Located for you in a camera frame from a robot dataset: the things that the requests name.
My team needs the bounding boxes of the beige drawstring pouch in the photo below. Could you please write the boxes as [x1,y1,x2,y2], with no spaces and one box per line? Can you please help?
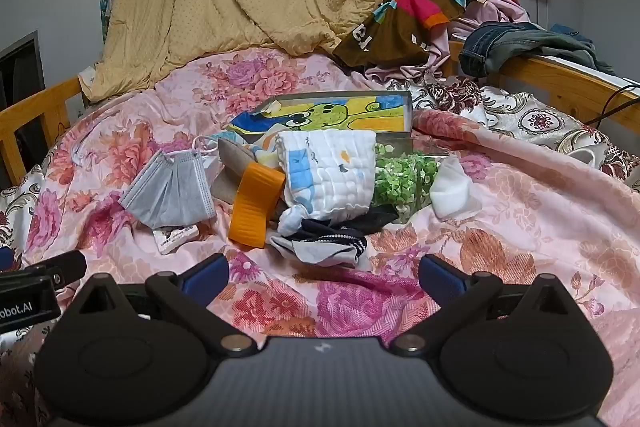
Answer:
[210,137,261,205]

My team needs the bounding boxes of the wooden bed frame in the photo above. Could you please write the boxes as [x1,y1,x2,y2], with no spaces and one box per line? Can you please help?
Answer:
[0,39,640,180]

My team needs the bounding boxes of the pale pink cloth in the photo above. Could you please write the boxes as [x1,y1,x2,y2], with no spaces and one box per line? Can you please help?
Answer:
[365,0,531,82]

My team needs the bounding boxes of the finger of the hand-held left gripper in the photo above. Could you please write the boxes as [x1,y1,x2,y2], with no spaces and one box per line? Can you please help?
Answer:
[0,249,87,289]

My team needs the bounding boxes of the white muslin towel blue print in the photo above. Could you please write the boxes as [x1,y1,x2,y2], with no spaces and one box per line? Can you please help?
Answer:
[272,129,378,238]

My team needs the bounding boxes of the orange ribbed object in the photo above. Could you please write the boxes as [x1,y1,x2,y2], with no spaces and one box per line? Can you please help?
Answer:
[229,162,287,249]

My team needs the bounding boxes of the grey face mask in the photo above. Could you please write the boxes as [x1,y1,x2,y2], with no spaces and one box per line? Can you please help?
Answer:
[120,134,221,228]

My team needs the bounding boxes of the grey cartoon print box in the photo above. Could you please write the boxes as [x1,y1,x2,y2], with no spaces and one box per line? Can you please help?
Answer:
[227,91,448,158]

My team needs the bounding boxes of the navy white striped sock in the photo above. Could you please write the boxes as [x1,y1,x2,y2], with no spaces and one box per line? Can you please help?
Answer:
[267,207,398,269]

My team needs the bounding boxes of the small white card packet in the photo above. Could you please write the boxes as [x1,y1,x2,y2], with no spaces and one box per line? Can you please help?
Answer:
[152,226,199,255]

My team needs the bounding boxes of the glass jar of green bits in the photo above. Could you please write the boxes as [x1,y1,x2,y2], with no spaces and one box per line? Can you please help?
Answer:
[372,142,441,218]

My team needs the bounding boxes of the teal wall poster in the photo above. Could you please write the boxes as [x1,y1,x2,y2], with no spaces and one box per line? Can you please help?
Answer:
[99,0,117,42]

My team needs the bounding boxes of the ornate cream maroon cloth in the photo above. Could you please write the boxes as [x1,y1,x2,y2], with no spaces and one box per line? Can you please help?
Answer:
[410,77,640,192]

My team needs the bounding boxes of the brown multicoloured patch shirt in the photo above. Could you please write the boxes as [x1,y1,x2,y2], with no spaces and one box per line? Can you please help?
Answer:
[332,0,521,68]

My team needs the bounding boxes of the pastel striped sock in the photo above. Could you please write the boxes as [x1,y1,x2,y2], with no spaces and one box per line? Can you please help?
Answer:
[247,139,281,170]

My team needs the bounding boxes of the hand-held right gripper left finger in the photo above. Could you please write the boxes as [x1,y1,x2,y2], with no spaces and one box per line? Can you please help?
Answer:
[67,253,256,353]

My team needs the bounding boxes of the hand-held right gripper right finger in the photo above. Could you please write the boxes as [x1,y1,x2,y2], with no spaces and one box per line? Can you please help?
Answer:
[390,254,581,355]

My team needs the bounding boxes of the black cable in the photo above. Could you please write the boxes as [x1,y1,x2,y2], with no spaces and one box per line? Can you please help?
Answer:
[582,84,640,128]

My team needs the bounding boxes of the plain white cloth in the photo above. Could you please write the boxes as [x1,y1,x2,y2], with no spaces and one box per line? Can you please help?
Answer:
[429,156,483,222]

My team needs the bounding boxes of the pink floral bedsheet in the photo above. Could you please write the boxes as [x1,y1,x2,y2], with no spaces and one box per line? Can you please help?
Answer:
[0,47,640,427]

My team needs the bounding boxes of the dark framed panel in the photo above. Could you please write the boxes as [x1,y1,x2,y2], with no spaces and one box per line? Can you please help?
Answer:
[0,32,41,188]

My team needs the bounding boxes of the blue denim jeans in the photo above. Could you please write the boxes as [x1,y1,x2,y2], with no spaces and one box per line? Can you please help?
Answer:
[459,21,616,78]

